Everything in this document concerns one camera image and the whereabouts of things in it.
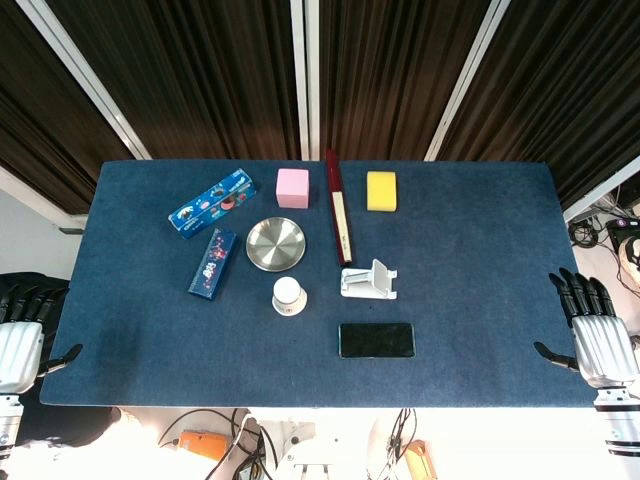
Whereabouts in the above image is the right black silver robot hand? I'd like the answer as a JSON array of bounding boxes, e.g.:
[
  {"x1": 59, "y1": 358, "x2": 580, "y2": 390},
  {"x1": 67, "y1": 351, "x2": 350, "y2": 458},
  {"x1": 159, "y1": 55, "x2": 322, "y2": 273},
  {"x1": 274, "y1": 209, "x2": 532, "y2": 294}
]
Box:
[{"x1": 533, "y1": 268, "x2": 640, "y2": 391}]

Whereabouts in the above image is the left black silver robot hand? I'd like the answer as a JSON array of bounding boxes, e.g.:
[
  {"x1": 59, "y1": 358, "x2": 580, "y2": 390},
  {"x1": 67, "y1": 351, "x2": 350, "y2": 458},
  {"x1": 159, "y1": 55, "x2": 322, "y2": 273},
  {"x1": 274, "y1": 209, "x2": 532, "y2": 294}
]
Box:
[{"x1": 0, "y1": 283, "x2": 84, "y2": 396}]

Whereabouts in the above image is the black smartphone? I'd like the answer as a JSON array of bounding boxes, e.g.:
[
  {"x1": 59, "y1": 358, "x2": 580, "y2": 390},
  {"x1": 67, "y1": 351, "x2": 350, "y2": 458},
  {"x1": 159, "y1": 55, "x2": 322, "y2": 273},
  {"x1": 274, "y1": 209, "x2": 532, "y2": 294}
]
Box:
[{"x1": 338, "y1": 322, "x2": 416, "y2": 360}]

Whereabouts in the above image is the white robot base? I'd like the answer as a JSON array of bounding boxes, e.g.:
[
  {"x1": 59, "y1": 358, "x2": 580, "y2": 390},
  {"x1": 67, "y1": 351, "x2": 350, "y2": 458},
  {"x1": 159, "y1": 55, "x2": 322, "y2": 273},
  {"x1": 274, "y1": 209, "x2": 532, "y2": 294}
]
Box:
[{"x1": 273, "y1": 433, "x2": 372, "y2": 480}]

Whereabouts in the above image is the white folding phone stand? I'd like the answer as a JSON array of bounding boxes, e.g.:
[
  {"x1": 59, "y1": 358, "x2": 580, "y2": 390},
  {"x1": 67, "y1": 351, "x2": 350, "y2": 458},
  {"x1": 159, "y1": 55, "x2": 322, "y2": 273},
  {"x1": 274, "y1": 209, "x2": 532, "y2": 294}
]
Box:
[{"x1": 340, "y1": 258, "x2": 399, "y2": 301}]

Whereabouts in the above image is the black electronic device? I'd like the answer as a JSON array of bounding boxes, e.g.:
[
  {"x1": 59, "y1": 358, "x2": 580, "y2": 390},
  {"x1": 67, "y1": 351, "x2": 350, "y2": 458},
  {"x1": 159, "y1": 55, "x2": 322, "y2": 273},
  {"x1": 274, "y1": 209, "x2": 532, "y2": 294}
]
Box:
[{"x1": 606, "y1": 216, "x2": 640, "y2": 242}]

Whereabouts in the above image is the blue table cloth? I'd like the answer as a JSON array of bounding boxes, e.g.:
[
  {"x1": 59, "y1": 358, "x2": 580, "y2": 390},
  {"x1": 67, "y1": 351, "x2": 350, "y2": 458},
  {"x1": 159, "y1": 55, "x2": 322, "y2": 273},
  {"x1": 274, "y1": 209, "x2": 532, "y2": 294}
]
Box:
[{"x1": 38, "y1": 159, "x2": 599, "y2": 409}]

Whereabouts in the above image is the dark blue snack box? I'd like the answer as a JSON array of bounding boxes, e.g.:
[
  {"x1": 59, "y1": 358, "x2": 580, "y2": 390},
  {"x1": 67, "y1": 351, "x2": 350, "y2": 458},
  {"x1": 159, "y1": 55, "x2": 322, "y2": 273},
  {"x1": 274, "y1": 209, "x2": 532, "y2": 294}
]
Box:
[{"x1": 187, "y1": 227, "x2": 238, "y2": 301}]

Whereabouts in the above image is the yellow orange tool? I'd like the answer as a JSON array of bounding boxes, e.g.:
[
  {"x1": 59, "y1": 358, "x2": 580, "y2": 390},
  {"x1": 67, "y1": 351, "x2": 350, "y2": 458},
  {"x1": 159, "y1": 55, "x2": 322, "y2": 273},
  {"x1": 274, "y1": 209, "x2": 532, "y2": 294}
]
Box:
[{"x1": 403, "y1": 439, "x2": 442, "y2": 480}]

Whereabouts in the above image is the dark brown curtain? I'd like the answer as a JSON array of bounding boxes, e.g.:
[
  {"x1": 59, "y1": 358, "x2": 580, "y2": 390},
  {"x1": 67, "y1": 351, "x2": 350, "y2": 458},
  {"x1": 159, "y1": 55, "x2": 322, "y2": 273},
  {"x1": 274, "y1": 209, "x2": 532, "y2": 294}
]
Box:
[
  {"x1": 438, "y1": 0, "x2": 640, "y2": 211},
  {"x1": 0, "y1": 0, "x2": 137, "y2": 216},
  {"x1": 318, "y1": 0, "x2": 494, "y2": 162},
  {"x1": 47, "y1": 0, "x2": 302, "y2": 161}
]

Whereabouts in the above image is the blue Oreo cookie box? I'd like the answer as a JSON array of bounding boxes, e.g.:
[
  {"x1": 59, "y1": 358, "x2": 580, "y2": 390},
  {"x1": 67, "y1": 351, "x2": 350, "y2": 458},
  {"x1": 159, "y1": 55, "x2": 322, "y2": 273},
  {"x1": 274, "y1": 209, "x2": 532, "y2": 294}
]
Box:
[{"x1": 167, "y1": 168, "x2": 259, "y2": 241}]

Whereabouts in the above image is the yellow sponge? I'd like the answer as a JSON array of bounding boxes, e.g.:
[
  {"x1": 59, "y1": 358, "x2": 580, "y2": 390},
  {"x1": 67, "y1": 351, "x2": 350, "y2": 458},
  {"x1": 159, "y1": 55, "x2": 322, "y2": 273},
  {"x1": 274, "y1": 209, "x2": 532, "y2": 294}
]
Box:
[{"x1": 366, "y1": 171, "x2": 401, "y2": 212}]

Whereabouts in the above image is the white paper cup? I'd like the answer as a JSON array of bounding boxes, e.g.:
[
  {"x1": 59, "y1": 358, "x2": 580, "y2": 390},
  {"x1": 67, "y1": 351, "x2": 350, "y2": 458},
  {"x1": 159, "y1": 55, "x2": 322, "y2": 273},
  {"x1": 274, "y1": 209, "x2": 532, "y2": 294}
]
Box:
[{"x1": 271, "y1": 276, "x2": 309, "y2": 318}]

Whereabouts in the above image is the round stainless steel plate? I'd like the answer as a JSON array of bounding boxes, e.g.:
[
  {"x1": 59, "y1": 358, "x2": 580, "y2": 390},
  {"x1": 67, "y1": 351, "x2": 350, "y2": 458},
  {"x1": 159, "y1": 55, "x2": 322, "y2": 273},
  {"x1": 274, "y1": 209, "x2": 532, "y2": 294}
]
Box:
[{"x1": 245, "y1": 216, "x2": 308, "y2": 274}]

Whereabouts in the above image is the long dark red box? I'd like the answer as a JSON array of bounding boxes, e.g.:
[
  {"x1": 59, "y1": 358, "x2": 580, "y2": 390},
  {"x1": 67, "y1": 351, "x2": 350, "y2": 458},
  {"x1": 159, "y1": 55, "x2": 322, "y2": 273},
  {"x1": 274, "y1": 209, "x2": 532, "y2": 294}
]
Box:
[{"x1": 325, "y1": 148, "x2": 355, "y2": 266}]

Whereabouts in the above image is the pink foam cube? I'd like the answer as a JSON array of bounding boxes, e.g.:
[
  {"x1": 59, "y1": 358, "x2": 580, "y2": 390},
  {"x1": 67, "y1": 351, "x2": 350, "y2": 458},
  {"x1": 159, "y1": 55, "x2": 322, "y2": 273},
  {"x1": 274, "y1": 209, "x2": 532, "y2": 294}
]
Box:
[{"x1": 275, "y1": 168, "x2": 311, "y2": 209}]

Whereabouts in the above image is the black cable bundle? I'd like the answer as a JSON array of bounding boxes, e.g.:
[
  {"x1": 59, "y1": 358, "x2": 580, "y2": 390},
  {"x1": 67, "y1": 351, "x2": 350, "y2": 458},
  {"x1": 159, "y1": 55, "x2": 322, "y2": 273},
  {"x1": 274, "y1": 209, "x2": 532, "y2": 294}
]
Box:
[{"x1": 568, "y1": 197, "x2": 640, "y2": 284}]

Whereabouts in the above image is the white frame post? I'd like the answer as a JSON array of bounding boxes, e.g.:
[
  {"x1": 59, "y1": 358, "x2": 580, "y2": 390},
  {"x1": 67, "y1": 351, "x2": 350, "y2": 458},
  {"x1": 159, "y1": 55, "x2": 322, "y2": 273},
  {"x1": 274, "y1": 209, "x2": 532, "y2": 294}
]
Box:
[
  {"x1": 305, "y1": 0, "x2": 322, "y2": 161},
  {"x1": 562, "y1": 154, "x2": 640, "y2": 224},
  {"x1": 17, "y1": 0, "x2": 152, "y2": 161},
  {"x1": 289, "y1": 0, "x2": 310, "y2": 161},
  {"x1": 0, "y1": 164, "x2": 87, "y2": 232},
  {"x1": 423, "y1": 0, "x2": 512, "y2": 162}
]

